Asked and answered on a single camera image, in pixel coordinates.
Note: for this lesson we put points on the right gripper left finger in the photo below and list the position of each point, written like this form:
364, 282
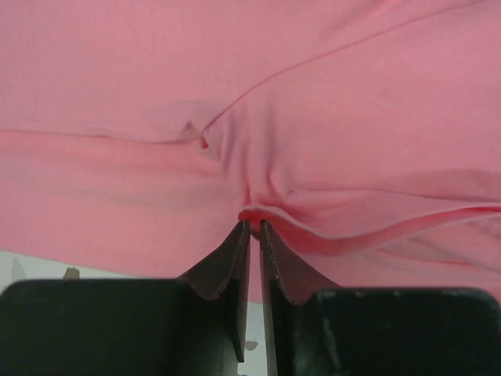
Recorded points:
223, 276

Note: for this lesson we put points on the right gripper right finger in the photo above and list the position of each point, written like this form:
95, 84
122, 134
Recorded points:
296, 329

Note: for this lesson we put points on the pink t-shirt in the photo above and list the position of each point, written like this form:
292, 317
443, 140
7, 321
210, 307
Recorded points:
134, 134

